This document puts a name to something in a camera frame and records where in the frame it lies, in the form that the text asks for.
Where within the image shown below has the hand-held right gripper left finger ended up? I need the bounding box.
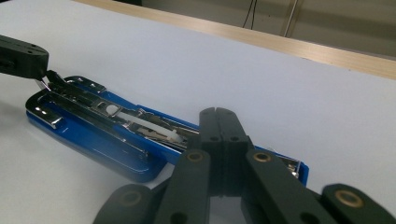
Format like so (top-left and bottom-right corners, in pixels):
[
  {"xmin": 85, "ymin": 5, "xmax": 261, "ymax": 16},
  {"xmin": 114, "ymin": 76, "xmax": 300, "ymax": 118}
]
[{"xmin": 153, "ymin": 106, "xmax": 224, "ymax": 224}]

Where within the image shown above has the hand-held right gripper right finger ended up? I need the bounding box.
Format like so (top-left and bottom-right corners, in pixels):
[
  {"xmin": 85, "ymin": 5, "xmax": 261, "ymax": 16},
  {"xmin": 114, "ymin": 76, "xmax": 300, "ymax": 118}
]
[{"xmin": 215, "ymin": 106, "xmax": 339, "ymax": 224}]

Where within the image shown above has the blue stapler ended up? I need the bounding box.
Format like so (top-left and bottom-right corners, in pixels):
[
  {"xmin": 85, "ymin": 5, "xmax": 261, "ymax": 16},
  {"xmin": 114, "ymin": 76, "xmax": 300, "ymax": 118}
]
[{"xmin": 24, "ymin": 74, "xmax": 310, "ymax": 188}]

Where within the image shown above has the white table cover sheet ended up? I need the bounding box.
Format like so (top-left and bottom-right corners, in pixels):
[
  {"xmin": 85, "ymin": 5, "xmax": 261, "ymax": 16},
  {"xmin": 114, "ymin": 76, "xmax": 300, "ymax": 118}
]
[{"xmin": 0, "ymin": 0, "xmax": 396, "ymax": 224}]

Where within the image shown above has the light wooden table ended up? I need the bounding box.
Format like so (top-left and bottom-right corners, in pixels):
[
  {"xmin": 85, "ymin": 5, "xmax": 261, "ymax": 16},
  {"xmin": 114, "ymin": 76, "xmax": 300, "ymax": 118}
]
[{"xmin": 73, "ymin": 0, "xmax": 396, "ymax": 81}]

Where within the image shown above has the black hanging cable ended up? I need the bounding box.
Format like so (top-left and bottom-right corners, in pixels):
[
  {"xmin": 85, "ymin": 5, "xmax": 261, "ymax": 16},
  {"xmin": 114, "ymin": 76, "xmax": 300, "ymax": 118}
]
[
  {"xmin": 242, "ymin": 0, "xmax": 254, "ymax": 29},
  {"xmin": 250, "ymin": 0, "xmax": 259, "ymax": 31}
]

